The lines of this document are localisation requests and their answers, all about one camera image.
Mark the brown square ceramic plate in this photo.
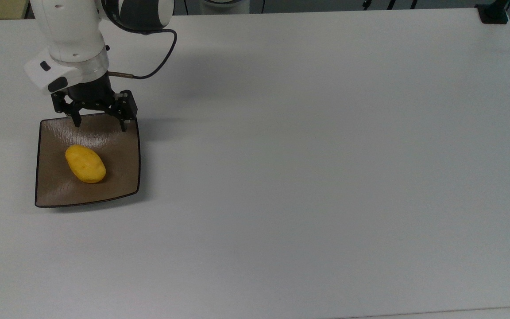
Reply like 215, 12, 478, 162
34, 113, 142, 208

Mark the black stand base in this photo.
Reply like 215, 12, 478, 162
475, 0, 510, 24

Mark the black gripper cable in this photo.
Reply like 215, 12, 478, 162
106, 28, 178, 81

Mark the yellow potato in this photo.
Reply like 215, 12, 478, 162
65, 144, 107, 184

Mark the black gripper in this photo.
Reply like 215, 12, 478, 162
51, 73, 139, 132

